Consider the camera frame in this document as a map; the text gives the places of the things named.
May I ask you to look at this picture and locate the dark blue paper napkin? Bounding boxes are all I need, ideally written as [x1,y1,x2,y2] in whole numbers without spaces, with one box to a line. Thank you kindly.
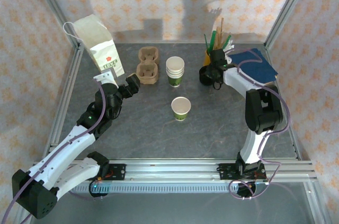
[228,48,279,84]

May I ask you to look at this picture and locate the white paper takeout bag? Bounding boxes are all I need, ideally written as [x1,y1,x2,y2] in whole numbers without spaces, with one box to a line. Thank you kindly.
[63,14,126,78]

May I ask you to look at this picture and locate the black cup lid stack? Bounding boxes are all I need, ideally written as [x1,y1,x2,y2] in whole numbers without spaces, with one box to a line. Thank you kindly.
[199,65,212,86]

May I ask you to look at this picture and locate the white wrapped straw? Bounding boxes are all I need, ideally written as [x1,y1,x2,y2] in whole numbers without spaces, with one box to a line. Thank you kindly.
[224,40,236,56]

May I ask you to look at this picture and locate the tall wooden stirrer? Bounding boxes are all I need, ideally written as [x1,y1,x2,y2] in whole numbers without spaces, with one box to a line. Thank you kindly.
[219,17,225,50]

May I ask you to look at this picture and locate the colourful paper napkin stack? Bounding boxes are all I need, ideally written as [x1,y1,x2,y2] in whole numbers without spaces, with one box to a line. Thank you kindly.
[225,48,279,93]

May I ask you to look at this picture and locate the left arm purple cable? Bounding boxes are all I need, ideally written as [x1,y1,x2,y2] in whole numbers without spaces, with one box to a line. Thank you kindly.
[0,82,108,224]

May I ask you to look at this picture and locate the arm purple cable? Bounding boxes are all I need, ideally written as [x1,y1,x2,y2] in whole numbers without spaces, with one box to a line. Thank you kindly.
[228,48,292,201]
[0,82,108,224]

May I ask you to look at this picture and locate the aluminium side rail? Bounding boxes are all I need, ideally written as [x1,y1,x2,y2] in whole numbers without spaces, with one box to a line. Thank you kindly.
[264,45,301,160]
[42,43,86,161]

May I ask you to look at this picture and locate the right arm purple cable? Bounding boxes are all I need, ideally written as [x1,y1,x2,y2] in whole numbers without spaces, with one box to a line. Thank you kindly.
[228,48,292,201]

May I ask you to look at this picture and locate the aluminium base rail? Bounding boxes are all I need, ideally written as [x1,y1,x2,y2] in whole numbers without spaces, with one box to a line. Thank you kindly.
[29,158,318,183]

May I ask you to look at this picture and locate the aluminium frame post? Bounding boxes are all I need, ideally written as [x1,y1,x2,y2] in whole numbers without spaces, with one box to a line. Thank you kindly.
[264,0,316,47]
[28,0,82,50]

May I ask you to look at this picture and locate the grey slotted cable duct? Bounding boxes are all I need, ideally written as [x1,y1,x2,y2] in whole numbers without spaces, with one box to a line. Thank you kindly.
[70,183,256,193]

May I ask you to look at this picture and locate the aluminium frame leg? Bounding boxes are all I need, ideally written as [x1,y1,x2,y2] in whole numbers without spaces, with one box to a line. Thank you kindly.
[304,181,331,224]

